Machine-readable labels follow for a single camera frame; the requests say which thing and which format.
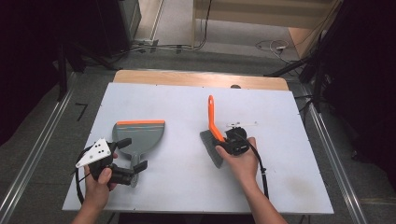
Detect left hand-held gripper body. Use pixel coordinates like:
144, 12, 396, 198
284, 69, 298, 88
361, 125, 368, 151
75, 137, 136, 187

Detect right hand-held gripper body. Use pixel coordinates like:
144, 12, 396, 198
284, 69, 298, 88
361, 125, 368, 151
224, 120, 259, 157

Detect grey dustpan with orange edge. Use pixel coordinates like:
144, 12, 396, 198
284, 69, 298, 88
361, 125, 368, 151
111, 119, 166, 189

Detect orange brush with grey bristles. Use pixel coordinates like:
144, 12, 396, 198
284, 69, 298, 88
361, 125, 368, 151
199, 94, 227, 170

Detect person's right hand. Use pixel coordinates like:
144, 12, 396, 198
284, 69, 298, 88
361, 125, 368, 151
215, 136, 260, 189

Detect person's left hand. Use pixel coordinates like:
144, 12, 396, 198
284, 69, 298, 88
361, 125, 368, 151
83, 163, 119, 210

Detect black metal stand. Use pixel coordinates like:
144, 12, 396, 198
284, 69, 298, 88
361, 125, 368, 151
263, 29, 331, 114

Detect wooden board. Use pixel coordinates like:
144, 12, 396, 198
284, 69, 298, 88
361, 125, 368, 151
288, 26, 316, 60

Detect dark cabinet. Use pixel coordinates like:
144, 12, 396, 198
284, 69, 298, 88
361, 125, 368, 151
96, 0, 143, 58

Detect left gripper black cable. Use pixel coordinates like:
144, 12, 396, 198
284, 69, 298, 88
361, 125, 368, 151
74, 144, 94, 205

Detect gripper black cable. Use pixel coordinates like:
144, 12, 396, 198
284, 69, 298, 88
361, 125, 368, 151
236, 132, 271, 200
74, 144, 94, 205

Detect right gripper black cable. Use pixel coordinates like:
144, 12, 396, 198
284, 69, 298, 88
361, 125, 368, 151
236, 132, 271, 200

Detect metal floor rail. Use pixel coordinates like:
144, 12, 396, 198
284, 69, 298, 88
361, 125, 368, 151
0, 71, 78, 220
295, 90, 370, 224

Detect white floor cable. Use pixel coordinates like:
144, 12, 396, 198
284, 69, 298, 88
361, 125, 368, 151
255, 38, 291, 58

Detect grey floor cables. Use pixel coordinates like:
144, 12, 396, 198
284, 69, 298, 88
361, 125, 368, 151
124, 41, 204, 54

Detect black hanging cable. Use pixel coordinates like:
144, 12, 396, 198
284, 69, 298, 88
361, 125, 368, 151
191, 0, 214, 50

